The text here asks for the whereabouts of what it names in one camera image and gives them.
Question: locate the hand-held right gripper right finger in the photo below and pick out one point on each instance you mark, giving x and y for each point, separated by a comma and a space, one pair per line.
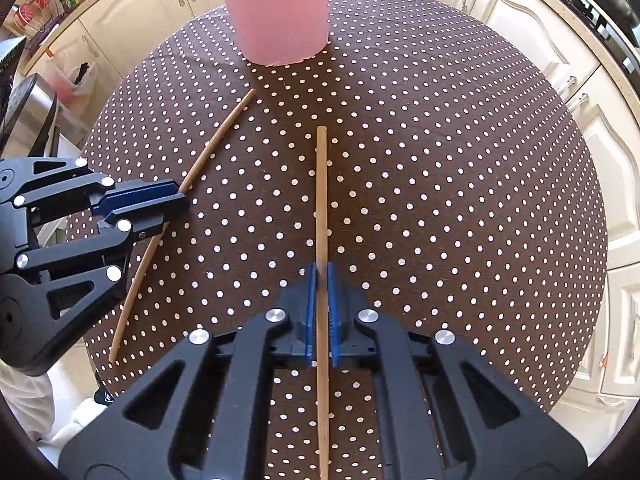
334, 320

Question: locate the grey metal bin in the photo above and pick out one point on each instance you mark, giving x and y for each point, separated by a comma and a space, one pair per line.
30, 110

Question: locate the long wooden chopstick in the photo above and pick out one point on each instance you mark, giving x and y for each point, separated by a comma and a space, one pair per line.
321, 200
223, 132

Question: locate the person's white clothing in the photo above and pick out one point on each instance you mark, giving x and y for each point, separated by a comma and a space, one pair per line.
30, 400

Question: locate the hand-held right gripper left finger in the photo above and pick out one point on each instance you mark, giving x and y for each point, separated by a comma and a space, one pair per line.
310, 320

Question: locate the pink cup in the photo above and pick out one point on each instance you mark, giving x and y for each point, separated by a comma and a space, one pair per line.
272, 10

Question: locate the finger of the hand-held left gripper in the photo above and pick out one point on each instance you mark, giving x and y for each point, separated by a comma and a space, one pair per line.
160, 212
140, 197

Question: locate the clear plastic bag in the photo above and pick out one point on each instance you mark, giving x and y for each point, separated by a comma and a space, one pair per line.
70, 85

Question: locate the brown polka dot tablecloth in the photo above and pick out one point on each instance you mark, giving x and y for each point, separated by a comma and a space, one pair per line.
425, 185

